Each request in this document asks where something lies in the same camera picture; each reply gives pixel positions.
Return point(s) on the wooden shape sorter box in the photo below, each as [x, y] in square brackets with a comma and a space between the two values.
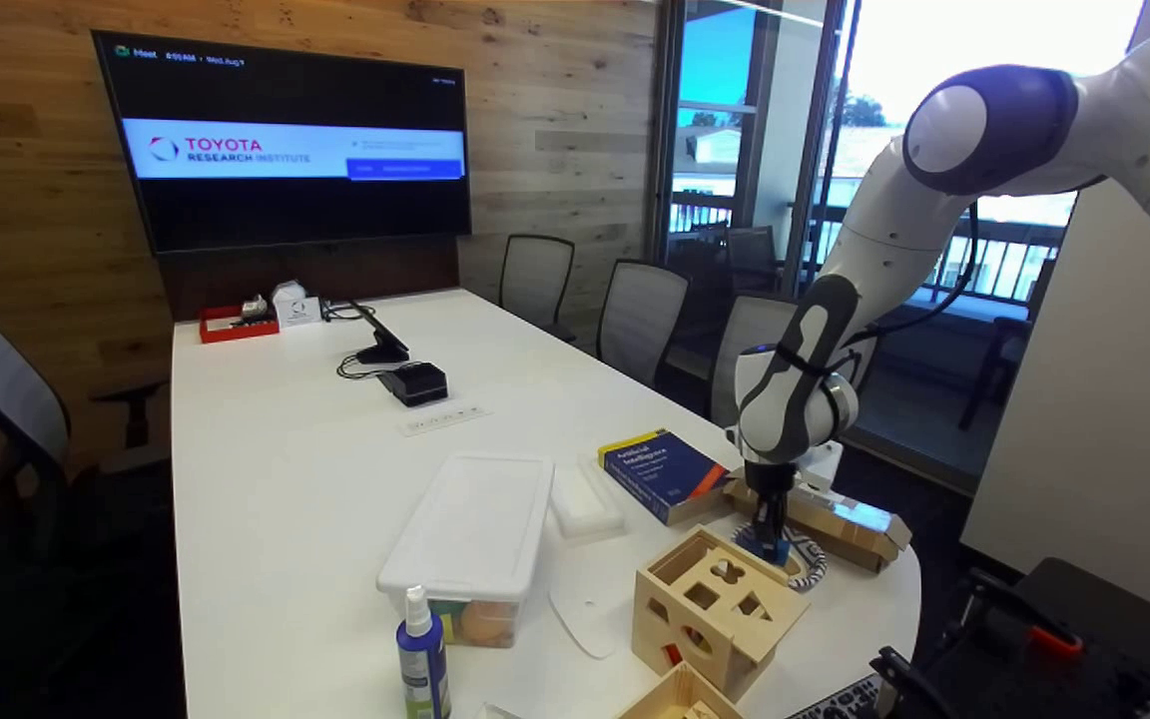
[717, 608]

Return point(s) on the red tray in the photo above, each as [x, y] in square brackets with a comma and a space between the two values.
[220, 327]

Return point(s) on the grey mesh office chair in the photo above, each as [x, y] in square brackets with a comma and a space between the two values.
[78, 520]

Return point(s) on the black conference speaker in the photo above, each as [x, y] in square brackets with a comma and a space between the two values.
[417, 384]

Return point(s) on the blue spray bottle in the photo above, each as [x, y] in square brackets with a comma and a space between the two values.
[421, 656]

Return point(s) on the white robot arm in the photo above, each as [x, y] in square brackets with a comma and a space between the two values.
[1004, 130]

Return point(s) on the white foam pad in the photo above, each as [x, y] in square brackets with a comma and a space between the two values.
[584, 509]

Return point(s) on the grey office chair right far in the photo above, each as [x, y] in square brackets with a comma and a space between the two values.
[536, 272]

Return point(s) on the blue and yellow book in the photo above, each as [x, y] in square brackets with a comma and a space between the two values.
[665, 472]

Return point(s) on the white small box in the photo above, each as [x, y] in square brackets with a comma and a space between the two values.
[295, 304]

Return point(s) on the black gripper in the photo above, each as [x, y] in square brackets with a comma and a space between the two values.
[767, 527]

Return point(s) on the black orange clamp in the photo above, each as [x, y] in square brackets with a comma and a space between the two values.
[991, 640]

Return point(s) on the clear plastic bin white lid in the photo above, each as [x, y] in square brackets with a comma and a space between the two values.
[472, 544]

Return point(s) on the white round lid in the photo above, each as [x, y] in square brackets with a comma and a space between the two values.
[593, 600]

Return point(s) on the black keyboard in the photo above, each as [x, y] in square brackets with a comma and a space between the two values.
[870, 696]

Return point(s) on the wall television screen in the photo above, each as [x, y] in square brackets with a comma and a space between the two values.
[238, 144]

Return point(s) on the grey office chair right middle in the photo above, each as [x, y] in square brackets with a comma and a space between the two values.
[641, 316]

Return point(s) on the wooden tray with shapes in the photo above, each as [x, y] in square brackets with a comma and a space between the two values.
[682, 696]

